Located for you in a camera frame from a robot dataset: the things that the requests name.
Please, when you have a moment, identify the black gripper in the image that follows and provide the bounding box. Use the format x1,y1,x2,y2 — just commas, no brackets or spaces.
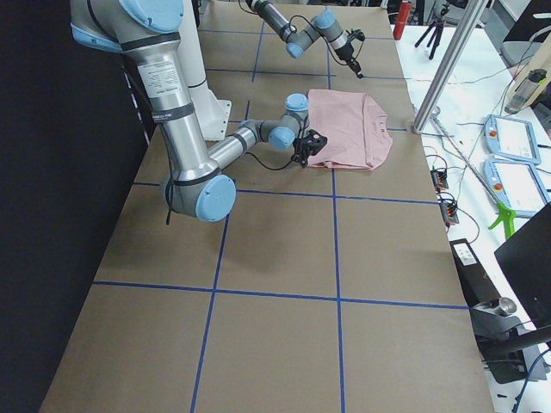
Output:
335,44,364,79
293,133,312,169

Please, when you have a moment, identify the pink Snoopy t-shirt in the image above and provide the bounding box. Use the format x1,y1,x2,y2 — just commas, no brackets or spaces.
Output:
308,89,393,170

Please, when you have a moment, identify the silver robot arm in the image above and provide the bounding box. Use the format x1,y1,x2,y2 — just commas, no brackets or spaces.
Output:
70,1,308,222
246,1,365,79

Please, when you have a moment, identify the red bottle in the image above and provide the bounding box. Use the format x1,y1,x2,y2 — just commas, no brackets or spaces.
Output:
393,0,412,40

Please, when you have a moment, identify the black tripod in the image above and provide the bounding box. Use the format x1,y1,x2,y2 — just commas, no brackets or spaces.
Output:
414,3,449,60

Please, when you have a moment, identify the upper orange terminal block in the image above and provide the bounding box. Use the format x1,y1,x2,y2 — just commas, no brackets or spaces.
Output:
430,169,449,193

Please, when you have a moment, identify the orange terminal block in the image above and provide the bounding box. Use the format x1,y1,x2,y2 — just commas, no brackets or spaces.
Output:
439,199,459,227
430,169,449,193

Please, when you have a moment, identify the lower orange terminal block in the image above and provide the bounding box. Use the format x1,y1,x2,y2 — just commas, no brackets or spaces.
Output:
439,199,459,227

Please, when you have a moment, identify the upper teach pendant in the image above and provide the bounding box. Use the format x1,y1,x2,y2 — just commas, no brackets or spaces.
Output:
483,114,542,165

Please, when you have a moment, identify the teach pendant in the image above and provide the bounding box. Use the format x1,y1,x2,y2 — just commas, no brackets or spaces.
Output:
483,159,550,219
483,114,542,165

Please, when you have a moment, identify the clear water bottle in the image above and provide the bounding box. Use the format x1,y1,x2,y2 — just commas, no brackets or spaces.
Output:
505,69,547,114

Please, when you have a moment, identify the lower teach pendant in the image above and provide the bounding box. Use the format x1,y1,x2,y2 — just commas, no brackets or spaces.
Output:
483,159,550,219

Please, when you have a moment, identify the black box with label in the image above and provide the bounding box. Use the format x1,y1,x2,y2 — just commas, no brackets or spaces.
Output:
449,238,499,307

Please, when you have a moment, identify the black monitor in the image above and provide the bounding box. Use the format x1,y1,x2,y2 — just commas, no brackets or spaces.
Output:
494,206,550,327

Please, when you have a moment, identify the black clamp stand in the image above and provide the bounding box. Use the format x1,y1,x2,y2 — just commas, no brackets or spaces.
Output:
469,299,550,385

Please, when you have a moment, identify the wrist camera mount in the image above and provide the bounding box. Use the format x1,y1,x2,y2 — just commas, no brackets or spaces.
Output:
346,29,366,43
304,129,328,157

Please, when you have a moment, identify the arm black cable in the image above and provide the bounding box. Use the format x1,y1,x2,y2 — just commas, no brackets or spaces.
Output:
163,124,311,227
288,15,362,65

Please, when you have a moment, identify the aluminium frame post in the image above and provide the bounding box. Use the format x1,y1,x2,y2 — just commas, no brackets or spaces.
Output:
412,0,487,133

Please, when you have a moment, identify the green handled reacher grabber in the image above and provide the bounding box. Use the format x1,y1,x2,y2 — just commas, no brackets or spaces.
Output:
430,107,516,240

